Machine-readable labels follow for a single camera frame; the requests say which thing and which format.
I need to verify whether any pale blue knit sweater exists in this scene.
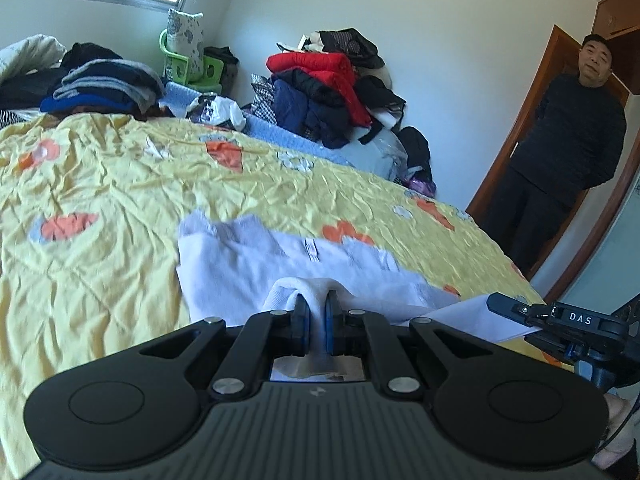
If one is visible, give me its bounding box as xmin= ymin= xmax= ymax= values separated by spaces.
xmin=176 ymin=210 xmax=543 ymax=382

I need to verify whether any black patterned garment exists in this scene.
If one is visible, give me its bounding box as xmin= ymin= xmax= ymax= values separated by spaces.
xmin=317 ymin=28 xmax=386 ymax=70

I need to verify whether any person's right hand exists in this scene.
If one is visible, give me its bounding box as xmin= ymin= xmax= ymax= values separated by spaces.
xmin=602 ymin=394 xmax=638 ymax=468

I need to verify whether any grey patterned pillow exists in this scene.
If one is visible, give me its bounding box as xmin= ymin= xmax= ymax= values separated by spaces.
xmin=166 ymin=7 xmax=205 ymax=86

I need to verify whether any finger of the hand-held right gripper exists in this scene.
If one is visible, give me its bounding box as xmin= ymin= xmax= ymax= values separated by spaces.
xmin=486 ymin=292 xmax=553 ymax=331

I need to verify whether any green plastic chair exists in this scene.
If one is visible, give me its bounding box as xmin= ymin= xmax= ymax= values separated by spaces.
xmin=159 ymin=29 xmax=224 ymax=96

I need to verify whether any clear plastic bag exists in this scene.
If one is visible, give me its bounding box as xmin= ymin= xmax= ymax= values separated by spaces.
xmin=350 ymin=130 xmax=408 ymax=183

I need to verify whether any light blue blanket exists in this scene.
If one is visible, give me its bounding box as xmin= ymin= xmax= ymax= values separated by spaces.
xmin=160 ymin=82 xmax=361 ymax=166

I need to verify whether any checked cloth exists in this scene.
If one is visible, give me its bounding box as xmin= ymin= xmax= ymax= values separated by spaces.
xmin=250 ymin=74 xmax=278 ymax=123

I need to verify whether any dark cloth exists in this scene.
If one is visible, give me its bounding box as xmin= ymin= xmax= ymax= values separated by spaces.
xmin=0 ymin=67 xmax=71 ymax=111

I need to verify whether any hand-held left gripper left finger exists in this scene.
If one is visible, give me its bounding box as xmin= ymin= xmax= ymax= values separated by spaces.
xmin=139 ymin=294 xmax=312 ymax=395

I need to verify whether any purple bag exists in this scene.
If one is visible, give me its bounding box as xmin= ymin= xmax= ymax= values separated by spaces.
xmin=404 ymin=175 xmax=437 ymax=197

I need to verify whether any black bag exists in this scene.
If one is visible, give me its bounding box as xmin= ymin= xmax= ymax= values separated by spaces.
xmin=204 ymin=46 xmax=240 ymax=93

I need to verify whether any stack of folded clothes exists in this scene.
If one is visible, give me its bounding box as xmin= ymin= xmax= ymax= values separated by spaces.
xmin=40 ymin=42 xmax=166 ymax=121

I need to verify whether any navy jacket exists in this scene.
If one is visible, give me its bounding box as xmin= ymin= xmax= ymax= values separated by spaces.
xmin=272 ymin=80 xmax=326 ymax=143

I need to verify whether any wooden wardrobe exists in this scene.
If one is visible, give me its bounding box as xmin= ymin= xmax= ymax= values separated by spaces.
xmin=590 ymin=0 xmax=640 ymax=96

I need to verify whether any black backpack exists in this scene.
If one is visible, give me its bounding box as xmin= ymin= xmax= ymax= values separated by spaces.
xmin=397 ymin=126 xmax=433 ymax=183

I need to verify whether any red padded jacket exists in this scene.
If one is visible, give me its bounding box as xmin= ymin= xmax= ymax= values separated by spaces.
xmin=266 ymin=51 xmax=373 ymax=126

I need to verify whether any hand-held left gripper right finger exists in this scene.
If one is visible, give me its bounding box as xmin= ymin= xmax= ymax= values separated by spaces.
xmin=324 ymin=294 xmax=493 ymax=395

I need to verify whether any black white striped cloth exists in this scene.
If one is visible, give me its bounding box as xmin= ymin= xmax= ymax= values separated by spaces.
xmin=0 ymin=109 xmax=31 ymax=131

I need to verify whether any black jacket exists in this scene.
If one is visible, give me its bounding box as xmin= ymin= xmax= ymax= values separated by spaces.
xmin=285 ymin=67 xmax=362 ymax=149

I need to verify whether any white plastic bag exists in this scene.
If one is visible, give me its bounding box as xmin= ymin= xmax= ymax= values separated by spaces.
xmin=187 ymin=96 xmax=247 ymax=131

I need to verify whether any yellow printed blanket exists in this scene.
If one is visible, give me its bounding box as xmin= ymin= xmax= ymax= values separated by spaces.
xmin=0 ymin=110 xmax=576 ymax=476

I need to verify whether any white quilt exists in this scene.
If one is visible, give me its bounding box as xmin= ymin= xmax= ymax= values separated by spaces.
xmin=0 ymin=34 xmax=68 ymax=81

